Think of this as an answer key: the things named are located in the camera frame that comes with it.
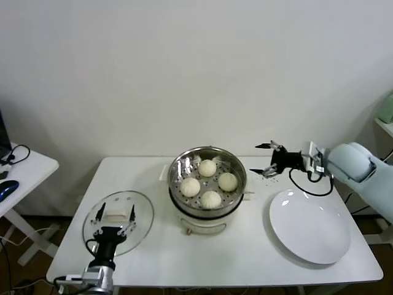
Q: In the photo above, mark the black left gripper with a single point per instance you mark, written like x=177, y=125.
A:
x=107, y=237

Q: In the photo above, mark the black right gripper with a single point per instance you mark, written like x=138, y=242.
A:
x=285, y=159

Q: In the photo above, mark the white steamed baozi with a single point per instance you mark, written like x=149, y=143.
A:
x=190, y=187
x=207, y=168
x=228, y=182
x=211, y=199

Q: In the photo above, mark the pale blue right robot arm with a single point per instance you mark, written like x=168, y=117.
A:
x=353, y=166

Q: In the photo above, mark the stainless steel steamer basket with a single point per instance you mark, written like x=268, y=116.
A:
x=184, y=167

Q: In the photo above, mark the glass pot lid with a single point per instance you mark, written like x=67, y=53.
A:
x=141, y=221

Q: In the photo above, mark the white round plate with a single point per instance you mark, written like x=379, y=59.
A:
x=307, y=227

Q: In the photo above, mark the white electric cooker pot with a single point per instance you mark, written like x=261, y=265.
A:
x=199, y=225

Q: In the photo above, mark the white side desk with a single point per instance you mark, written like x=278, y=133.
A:
x=33, y=166

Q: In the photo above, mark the blue computer mouse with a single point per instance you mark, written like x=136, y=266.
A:
x=7, y=187

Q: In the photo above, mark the white shelf board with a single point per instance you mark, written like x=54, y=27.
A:
x=385, y=127

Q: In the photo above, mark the pale green box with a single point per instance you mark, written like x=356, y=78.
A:
x=387, y=107

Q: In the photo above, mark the dark laptop screen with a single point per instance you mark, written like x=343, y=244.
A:
x=3, y=135

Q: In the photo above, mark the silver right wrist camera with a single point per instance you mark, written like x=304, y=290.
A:
x=313, y=159

